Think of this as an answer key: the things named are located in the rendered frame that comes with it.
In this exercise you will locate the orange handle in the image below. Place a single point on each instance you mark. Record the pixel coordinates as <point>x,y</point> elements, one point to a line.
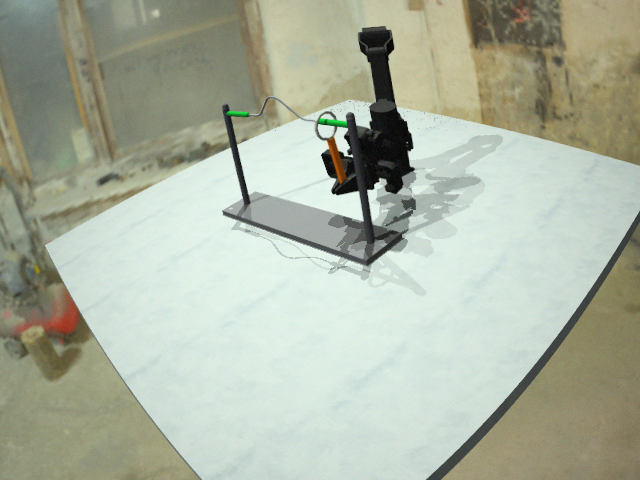
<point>333,147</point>

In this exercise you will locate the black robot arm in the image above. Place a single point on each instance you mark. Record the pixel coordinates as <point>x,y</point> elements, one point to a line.
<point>386,124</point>

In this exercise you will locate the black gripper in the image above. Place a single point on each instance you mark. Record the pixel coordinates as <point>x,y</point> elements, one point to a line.
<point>380,167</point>

